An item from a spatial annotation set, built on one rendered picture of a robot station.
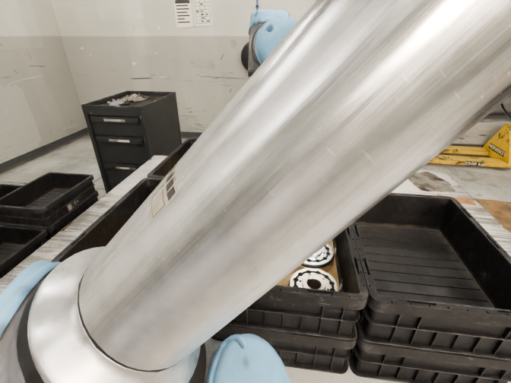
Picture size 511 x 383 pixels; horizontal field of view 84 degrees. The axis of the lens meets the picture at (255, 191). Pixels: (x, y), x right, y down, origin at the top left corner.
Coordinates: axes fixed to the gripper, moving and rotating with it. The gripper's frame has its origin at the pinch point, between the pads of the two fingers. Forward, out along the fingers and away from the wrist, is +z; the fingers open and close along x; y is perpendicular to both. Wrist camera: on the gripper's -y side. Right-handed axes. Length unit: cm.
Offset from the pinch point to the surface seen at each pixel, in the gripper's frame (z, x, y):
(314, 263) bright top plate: 13.8, -4.4, -13.3
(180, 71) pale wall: 1, -137, 337
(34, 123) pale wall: 63, 32, 396
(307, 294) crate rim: 7.9, 8.8, -22.3
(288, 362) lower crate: 29.3, 8.4, -20.2
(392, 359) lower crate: 23.2, -5.1, -34.2
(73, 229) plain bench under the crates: 32, 35, 64
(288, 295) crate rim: 8.8, 11.0, -20.0
